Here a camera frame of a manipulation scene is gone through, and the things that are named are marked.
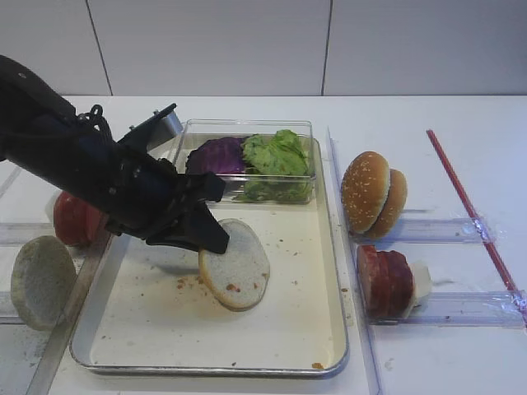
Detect bun bottom right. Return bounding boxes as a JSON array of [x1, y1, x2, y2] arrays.
[[366, 169, 408, 239]]

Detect tomato slice outer left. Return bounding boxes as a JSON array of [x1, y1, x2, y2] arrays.
[[53, 191, 89, 246]]

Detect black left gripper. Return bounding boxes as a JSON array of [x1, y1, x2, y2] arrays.
[[94, 146, 229, 253]]

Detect sesame bun top right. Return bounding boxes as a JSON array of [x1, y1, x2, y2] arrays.
[[341, 151, 390, 234]]

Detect tomato slice nearer tray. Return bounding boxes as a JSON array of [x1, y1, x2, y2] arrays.
[[74, 202, 106, 247]]

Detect clear rail track bun lane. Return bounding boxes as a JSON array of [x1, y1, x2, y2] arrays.
[[0, 291, 23, 324]]

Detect red outer right strip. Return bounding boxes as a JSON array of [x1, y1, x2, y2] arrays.
[[426, 129, 522, 297]]

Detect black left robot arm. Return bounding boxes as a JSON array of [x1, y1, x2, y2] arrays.
[[1, 57, 229, 253]]

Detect clear rail track right bun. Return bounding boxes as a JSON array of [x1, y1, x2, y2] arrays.
[[385, 209, 496, 244]]

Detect white pusher block patty lane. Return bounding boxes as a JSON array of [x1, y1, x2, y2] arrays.
[[400, 260, 432, 318]]

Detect clear rail track patty lane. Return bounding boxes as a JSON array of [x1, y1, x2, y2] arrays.
[[369, 290, 526, 328]]

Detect bun half outer left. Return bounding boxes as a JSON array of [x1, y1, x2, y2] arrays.
[[10, 235, 77, 331]]

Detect bun half nearer tray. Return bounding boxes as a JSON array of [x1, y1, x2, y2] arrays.
[[198, 218, 271, 311]]

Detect purple cabbage leaf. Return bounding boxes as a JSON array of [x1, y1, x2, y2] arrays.
[[185, 137, 246, 174]]

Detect metal baking tray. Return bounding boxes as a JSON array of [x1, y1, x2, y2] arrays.
[[70, 141, 349, 378]]

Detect clear right tray guide strip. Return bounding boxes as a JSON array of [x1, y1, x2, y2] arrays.
[[325, 127, 384, 394]]

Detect white pusher block tomato lane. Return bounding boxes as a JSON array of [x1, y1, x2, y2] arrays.
[[44, 193, 59, 224]]

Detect green lettuce leaves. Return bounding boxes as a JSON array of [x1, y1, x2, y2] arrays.
[[235, 129, 312, 203]]

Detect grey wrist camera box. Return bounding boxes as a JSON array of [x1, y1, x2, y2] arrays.
[[119, 103, 184, 153]]

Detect clear rail track tomato lane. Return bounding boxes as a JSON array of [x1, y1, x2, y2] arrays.
[[0, 223, 55, 246]]

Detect clear plastic salad container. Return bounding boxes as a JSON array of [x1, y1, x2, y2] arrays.
[[168, 119, 316, 204]]

